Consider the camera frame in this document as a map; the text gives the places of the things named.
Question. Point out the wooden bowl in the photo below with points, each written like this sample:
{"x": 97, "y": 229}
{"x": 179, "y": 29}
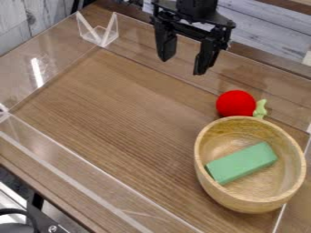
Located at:
{"x": 264, "y": 190}

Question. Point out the clear acrylic corner bracket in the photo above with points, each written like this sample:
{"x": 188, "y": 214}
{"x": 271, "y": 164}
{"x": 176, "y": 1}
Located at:
{"x": 100, "y": 36}

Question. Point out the green rectangular block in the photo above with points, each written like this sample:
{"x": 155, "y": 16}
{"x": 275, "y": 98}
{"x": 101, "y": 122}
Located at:
{"x": 242, "y": 163}

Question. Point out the black metal table leg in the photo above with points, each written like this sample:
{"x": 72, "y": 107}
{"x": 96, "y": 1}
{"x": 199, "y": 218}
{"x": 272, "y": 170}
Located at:
{"x": 45, "y": 224}

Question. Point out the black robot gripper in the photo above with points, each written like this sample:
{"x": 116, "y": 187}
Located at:
{"x": 195, "y": 19}

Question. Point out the clear acrylic table barrier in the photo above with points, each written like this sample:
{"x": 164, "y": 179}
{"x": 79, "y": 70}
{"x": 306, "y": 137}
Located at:
{"x": 99, "y": 124}

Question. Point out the red plush strawberry toy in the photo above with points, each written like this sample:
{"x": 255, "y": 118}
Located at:
{"x": 238, "y": 103}

